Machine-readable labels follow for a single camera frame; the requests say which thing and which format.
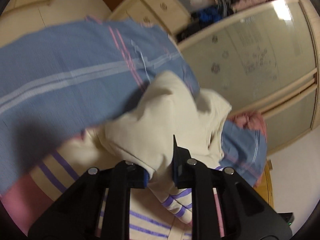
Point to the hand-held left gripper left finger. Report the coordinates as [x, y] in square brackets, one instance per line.
[145, 180]

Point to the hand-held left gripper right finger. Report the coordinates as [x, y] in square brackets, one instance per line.
[175, 173]

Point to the cream garment with purple stripes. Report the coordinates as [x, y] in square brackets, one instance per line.
[162, 120]

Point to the pile of clothes in wardrobe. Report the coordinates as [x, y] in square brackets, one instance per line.
[225, 0]

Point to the cream pink purple striped bedsheet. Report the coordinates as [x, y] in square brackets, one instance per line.
[150, 226]

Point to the pink cloth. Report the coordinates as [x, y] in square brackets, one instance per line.
[253, 122]

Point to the frosted glass sliding wardrobe door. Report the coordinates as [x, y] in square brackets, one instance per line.
[262, 55]
[290, 125]

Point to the blue blanket with pink stripes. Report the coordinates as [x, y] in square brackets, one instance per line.
[62, 67]

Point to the cream wardrobe drawer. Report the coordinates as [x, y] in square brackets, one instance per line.
[146, 19]
[165, 6]

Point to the brown wooden bed frame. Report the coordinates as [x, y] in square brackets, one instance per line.
[269, 182]

